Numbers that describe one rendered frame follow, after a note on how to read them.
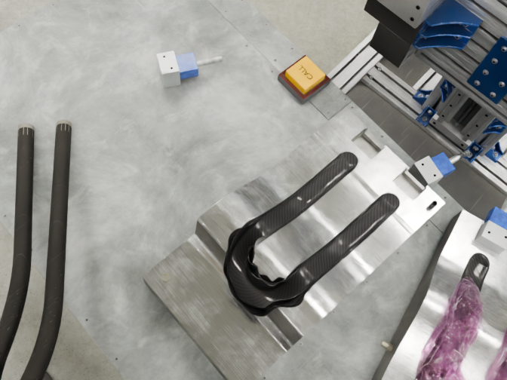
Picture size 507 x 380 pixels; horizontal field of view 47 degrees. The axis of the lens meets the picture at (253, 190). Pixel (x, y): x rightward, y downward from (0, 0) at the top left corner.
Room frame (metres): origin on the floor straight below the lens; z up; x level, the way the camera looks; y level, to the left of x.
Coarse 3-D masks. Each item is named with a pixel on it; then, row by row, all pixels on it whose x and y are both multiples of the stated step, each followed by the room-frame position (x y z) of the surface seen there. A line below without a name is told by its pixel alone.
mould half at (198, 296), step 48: (336, 144) 0.51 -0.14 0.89; (240, 192) 0.37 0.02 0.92; (288, 192) 0.40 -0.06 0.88; (336, 192) 0.42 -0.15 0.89; (384, 192) 0.43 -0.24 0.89; (432, 192) 0.45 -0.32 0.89; (192, 240) 0.28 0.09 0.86; (288, 240) 0.30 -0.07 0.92; (384, 240) 0.34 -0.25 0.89; (192, 288) 0.20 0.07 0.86; (336, 288) 0.23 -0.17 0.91; (192, 336) 0.12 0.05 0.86; (240, 336) 0.13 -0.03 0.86; (288, 336) 0.15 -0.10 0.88
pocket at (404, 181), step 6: (408, 168) 0.49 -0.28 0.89; (402, 174) 0.49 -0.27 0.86; (408, 174) 0.48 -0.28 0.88; (396, 180) 0.47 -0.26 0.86; (402, 180) 0.48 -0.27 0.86; (408, 180) 0.48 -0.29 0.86; (414, 180) 0.47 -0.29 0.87; (402, 186) 0.46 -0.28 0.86; (408, 186) 0.47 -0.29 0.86; (414, 186) 0.47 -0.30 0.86; (420, 186) 0.46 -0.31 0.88; (408, 192) 0.45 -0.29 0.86; (414, 192) 0.46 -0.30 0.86; (420, 192) 0.46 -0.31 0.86; (414, 198) 0.44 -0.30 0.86
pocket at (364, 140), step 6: (366, 132) 0.56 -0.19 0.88; (354, 138) 0.53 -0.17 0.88; (360, 138) 0.55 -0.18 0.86; (366, 138) 0.55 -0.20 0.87; (372, 138) 0.55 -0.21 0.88; (360, 144) 0.53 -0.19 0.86; (366, 144) 0.54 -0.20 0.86; (372, 144) 0.54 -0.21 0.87; (378, 144) 0.54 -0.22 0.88; (366, 150) 0.52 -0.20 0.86; (372, 150) 0.53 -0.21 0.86; (378, 150) 0.53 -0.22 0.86; (372, 156) 0.51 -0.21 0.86
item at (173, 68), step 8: (160, 56) 0.65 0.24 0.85; (168, 56) 0.65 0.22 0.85; (176, 56) 0.67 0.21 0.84; (184, 56) 0.67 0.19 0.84; (192, 56) 0.67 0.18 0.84; (160, 64) 0.63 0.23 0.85; (168, 64) 0.63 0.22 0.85; (176, 64) 0.64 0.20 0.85; (184, 64) 0.65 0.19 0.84; (192, 64) 0.65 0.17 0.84; (200, 64) 0.66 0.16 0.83; (160, 72) 0.63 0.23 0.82; (168, 72) 0.62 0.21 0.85; (176, 72) 0.62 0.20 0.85; (184, 72) 0.63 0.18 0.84; (192, 72) 0.64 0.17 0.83; (168, 80) 0.61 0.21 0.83; (176, 80) 0.62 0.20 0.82
